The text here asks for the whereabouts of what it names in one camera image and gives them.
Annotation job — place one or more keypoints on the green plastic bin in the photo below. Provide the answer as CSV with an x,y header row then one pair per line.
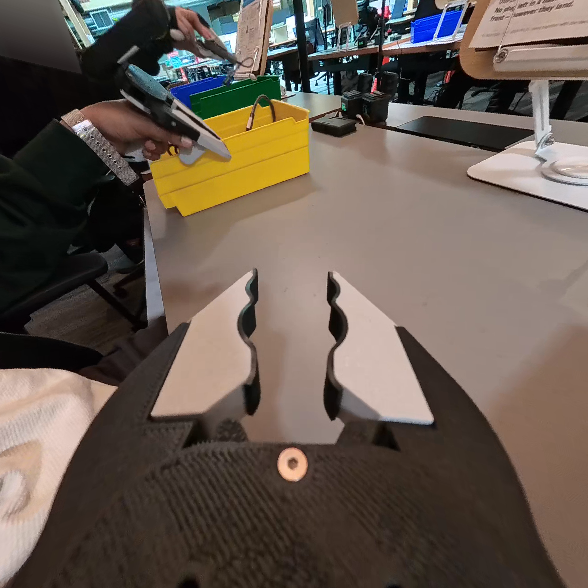
x,y
229,94

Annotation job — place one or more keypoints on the printed instruction sheet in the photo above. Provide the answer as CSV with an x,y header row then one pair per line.
x,y
528,18

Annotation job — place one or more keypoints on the person's left hand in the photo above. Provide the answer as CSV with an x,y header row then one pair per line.
x,y
119,124

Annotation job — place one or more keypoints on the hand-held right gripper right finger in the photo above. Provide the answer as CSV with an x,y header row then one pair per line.
x,y
381,372

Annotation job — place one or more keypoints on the grey desk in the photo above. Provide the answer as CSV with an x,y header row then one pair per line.
x,y
367,220

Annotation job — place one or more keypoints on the black rectangular desk plate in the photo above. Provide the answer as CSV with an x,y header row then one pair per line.
x,y
459,133

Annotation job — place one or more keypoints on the black battery charger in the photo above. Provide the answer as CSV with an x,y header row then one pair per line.
x,y
372,103

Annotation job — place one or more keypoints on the black chair armrest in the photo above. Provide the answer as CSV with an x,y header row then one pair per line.
x,y
59,280

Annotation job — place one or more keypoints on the silver mesh wristwatch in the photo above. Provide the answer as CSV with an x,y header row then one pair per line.
x,y
105,147

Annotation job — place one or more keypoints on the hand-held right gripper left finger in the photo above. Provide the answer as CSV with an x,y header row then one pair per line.
x,y
206,367

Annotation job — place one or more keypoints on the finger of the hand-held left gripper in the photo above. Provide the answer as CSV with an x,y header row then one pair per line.
x,y
202,131

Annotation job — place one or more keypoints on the cardboard-backed instruction sheet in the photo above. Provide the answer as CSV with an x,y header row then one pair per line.
x,y
250,32

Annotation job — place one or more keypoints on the blue plastic bin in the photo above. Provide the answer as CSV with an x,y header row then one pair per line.
x,y
188,92
432,25

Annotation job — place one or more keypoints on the yellow plastic bin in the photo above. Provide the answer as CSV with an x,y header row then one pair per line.
x,y
257,156

